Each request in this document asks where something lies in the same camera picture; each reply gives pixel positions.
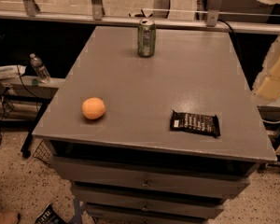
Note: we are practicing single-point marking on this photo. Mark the low side bench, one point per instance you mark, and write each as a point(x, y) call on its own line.
point(22, 89)

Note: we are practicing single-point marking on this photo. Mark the green soda can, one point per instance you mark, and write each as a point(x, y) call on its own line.
point(146, 37)

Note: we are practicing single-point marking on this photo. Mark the orange fruit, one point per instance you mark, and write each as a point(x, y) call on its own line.
point(93, 108)

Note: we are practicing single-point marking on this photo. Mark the black rxbar chocolate wrapper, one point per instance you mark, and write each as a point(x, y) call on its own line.
point(195, 123)

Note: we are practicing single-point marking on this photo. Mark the black snack bag on floor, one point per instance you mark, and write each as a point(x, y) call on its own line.
point(49, 216)

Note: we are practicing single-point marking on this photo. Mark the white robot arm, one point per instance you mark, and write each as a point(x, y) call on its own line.
point(266, 87)

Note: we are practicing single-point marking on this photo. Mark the clear plastic water bottle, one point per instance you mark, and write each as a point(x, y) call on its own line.
point(40, 68)

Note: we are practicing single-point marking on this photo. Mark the grey drawer cabinet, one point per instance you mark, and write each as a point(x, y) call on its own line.
point(128, 164)

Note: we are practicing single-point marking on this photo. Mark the white cloth on bench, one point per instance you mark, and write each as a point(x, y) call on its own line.
point(11, 71)

